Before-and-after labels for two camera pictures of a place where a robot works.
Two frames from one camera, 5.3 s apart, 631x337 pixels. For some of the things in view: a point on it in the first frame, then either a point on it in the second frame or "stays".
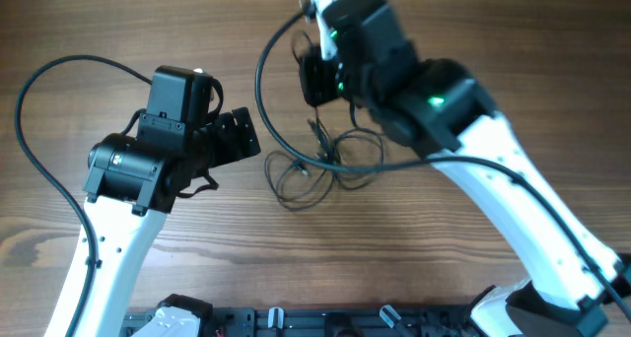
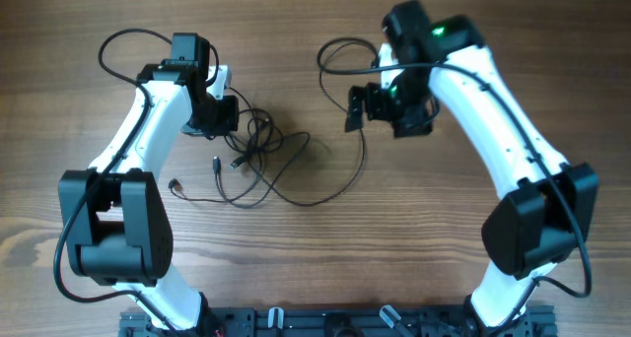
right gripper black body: [315, 76] → [355, 108]
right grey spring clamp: [385, 316] stays
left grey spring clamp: [276, 317] stays
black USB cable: [304, 188] → [260, 138]
